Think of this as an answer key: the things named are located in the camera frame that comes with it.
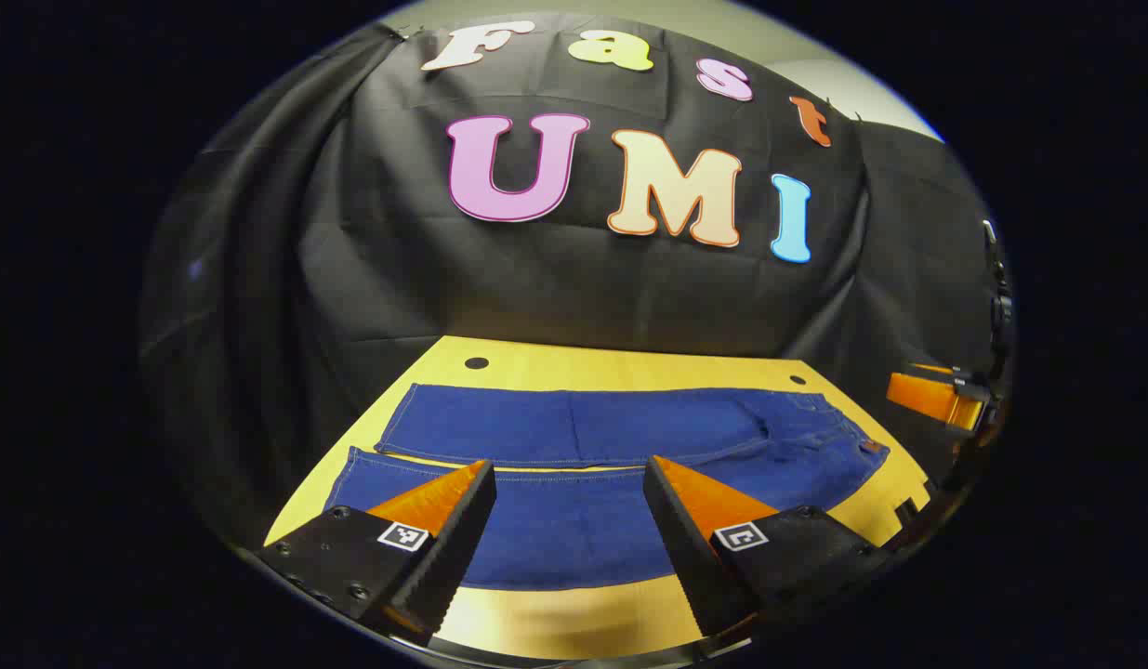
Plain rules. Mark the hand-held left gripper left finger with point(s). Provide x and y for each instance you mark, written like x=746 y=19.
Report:
x=457 y=530

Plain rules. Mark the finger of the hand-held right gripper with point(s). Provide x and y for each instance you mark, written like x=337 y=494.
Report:
x=931 y=395

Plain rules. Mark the black backdrop cloth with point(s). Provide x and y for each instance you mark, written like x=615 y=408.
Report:
x=555 y=279

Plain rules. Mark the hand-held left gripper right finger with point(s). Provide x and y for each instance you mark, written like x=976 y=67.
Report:
x=678 y=539

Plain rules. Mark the blue denim jeans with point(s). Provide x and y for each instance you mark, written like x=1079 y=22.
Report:
x=574 y=427

